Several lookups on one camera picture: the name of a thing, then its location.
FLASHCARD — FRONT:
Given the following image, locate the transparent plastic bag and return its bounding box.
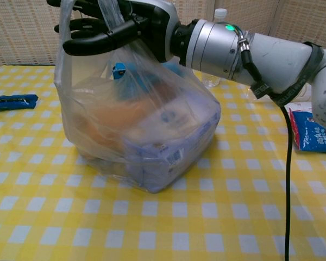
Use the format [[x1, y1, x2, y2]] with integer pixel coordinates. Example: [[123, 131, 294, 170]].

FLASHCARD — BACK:
[[53, 0, 222, 194]]

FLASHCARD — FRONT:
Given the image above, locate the orange plush toy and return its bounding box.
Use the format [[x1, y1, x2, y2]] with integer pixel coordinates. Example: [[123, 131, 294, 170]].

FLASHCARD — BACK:
[[72, 94, 164, 154]]

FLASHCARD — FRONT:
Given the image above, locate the white purple snack box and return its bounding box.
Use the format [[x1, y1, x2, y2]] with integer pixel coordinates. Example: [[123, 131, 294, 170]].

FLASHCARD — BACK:
[[121, 103, 221, 192]]

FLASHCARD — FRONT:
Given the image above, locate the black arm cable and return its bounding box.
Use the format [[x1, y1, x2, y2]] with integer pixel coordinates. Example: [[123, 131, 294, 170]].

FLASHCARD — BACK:
[[237, 31, 295, 261]]

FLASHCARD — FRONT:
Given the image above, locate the blue wet wipes pack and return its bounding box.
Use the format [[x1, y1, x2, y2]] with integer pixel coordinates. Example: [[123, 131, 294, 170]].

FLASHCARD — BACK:
[[287, 107, 326, 155]]

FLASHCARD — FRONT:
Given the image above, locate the yellow white checkered tablecloth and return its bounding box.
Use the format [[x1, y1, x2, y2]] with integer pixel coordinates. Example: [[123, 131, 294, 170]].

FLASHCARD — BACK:
[[0, 64, 326, 261]]

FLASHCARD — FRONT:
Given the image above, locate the clear water bottle white cap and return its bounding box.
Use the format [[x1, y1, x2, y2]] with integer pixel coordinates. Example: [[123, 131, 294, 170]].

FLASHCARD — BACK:
[[202, 8, 228, 88]]

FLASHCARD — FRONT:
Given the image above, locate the blue snack bar wrapper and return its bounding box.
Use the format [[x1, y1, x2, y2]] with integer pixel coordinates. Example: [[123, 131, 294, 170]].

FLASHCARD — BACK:
[[0, 94, 40, 111]]

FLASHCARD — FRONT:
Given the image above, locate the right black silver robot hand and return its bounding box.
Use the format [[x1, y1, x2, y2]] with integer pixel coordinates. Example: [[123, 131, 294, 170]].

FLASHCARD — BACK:
[[46, 0, 179, 65]]

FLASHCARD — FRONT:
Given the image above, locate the blue milk carton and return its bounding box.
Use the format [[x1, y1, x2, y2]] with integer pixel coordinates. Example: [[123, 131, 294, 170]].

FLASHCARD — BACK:
[[111, 61, 154, 102]]

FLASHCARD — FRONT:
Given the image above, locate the beige woven folding screen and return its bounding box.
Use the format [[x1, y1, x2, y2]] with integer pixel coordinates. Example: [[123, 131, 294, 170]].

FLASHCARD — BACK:
[[0, 0, 326, 73]]

